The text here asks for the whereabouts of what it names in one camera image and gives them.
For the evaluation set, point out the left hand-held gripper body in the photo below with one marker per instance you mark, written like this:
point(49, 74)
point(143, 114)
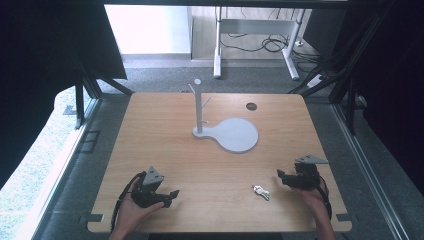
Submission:
point(148, 190)

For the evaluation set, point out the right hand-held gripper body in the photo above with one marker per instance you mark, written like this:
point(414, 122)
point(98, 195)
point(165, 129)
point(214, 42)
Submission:
point(306, 175)

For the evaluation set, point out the person's right hand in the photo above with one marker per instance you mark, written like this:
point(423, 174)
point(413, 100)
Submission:
point(311, 198)

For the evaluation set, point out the person's left hand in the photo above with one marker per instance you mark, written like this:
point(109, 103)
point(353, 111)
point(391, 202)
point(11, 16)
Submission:
point(133, 211)

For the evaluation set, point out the small white clip object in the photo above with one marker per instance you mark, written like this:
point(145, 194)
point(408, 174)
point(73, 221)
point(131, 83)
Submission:
point(261, 192)

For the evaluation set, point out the grey key stand round base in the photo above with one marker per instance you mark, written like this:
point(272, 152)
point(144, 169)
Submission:
point(233, 135)

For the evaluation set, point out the white power strip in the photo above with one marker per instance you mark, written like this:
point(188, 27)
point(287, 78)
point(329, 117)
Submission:
point(315, 81)

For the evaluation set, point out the black metal stand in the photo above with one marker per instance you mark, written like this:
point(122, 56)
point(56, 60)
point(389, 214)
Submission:
point(86, 90)
point(346, 73)

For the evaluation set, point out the dark curtain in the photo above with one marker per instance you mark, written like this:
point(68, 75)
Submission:
point(390, 83)
point(43, 66)

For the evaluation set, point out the white desk frame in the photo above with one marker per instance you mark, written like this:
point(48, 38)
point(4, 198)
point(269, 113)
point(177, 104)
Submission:
point(255, 26)

